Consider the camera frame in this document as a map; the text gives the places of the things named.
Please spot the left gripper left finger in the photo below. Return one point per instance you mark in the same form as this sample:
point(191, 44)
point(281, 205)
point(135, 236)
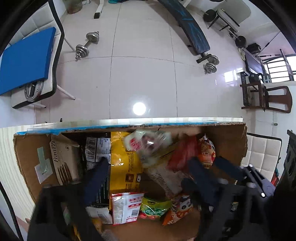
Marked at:
point(48, 222)

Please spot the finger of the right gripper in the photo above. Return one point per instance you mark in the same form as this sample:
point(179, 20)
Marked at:
point(224, 169)

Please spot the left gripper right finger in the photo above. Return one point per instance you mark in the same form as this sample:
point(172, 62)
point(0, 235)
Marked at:
point(227, 211)

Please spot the orange panda snack bag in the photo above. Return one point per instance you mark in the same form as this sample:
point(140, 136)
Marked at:
point(181, 205)

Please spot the red triangular packet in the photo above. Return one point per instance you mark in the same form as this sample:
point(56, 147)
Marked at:
point(186, 149)

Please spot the beige chocolate wafer pack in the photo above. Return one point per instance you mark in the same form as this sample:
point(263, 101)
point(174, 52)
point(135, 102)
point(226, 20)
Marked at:
point(66, 160)

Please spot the red white sachet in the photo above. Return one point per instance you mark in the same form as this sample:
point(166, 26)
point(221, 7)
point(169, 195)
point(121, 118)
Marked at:
point(126, 207)

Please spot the pale yellow-edged snack pack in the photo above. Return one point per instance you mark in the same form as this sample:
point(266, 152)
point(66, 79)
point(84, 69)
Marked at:
point(156, 168)

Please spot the yellow black snack bag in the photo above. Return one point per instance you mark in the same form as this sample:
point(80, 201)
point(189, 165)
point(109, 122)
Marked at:
point(125, 169)

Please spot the green candy bag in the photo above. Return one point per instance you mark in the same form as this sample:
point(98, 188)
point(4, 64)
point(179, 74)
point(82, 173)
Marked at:
point(152, 209)

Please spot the small white red packet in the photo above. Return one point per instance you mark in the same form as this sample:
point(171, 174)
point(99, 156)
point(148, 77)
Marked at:
point(147, 144)

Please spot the grey white snack pack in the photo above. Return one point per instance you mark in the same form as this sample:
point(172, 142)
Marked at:
point(100, 212)

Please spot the white padded chair right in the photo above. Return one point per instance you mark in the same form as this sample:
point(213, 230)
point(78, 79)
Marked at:
point(263, 153)

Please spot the white padded chair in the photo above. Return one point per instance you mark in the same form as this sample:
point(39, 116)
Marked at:
point(263, 153)
point(43, 18)

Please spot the cardboard milk box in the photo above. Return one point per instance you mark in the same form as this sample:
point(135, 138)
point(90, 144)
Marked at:
point(145, 177)

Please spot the dark wooden chair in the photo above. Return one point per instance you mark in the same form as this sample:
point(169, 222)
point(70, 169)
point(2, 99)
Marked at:
point(265, 98)

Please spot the chrome dumbbell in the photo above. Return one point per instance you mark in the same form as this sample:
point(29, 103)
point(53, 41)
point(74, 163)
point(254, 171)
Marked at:
point(82, 51)
point(211, 66)

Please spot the black monitor on floor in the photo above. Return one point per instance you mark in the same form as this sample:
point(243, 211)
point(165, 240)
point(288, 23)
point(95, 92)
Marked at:
point(252, 64)

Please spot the black speaker box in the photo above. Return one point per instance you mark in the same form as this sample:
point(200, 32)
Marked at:
point(254, 48)

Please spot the blue black sit-up bench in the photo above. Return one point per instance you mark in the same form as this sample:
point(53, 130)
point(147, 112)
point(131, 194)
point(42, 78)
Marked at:
point(190, 27)

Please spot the grey chair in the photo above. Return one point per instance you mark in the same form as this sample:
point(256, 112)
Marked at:
point(236, 8)

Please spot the small barbell on floor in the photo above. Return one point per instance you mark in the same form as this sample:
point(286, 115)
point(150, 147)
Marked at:
point(230, 23)

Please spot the white padded chair left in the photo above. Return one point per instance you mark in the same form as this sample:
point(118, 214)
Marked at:
point(43, 18)

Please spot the white squat rack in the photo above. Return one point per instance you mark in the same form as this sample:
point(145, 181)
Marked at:
point(99, 9)

